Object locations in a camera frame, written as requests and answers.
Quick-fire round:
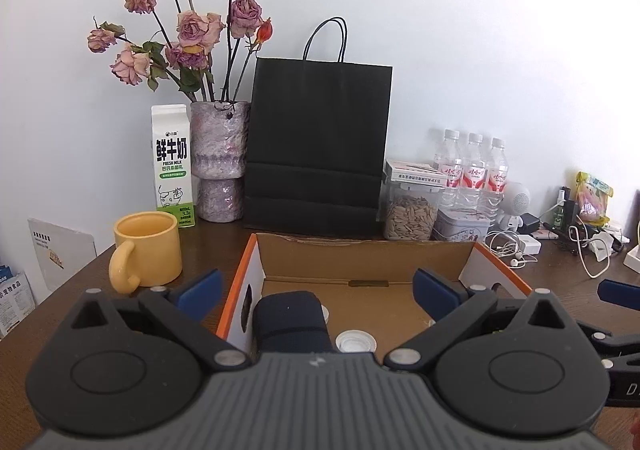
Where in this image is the navy zip pouch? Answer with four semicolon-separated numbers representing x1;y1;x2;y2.
253;291;334;354

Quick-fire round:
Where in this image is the medium white bottle cap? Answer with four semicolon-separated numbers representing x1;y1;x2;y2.
335;329;378;354

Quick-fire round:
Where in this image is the large white bottle cap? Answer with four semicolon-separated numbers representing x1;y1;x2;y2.
321;304;330;324

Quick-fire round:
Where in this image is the yellow ceramic mug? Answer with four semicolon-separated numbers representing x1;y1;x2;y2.
108;211;182;295

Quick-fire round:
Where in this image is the decorated tin box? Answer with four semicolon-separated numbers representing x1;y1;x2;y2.
432;209;490;242

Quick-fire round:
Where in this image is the red cardboard box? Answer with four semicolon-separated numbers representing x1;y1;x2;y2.
216;233;532;358

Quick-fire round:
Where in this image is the snack bag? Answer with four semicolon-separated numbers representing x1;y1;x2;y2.
576;171;614;227

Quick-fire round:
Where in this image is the clear jar of seeds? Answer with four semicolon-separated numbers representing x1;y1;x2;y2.
384;181;442;242

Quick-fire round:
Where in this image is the water bottle left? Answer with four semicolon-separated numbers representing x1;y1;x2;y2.
434;129;463;209

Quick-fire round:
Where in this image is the water bottle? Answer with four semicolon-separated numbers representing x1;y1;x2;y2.
457;132;486;209
434;129;463;209
478;138;509;221

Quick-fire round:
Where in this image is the white robot speaker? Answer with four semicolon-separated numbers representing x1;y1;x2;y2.
497;181;530;232

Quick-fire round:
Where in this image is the water bottle middle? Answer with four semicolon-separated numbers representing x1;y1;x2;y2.
457;132;486;209

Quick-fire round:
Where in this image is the white paper sign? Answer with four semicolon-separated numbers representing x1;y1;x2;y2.
27;218;96;292

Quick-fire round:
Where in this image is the water bottle right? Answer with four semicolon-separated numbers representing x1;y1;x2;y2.
478;138;509;221

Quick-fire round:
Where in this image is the milk carton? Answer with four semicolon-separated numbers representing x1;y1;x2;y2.
151;104;195;228

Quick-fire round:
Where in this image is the white flat box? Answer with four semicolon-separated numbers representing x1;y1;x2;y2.
384;159;447;188

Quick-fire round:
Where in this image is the purple ceramic vase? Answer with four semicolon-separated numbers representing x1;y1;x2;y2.
191;102;250;223

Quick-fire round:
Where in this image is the black paper bag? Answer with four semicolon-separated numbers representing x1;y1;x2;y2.
242;15;394;240

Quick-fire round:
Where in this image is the dried pink rose bouquet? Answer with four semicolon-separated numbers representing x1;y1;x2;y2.
87;0;273;105

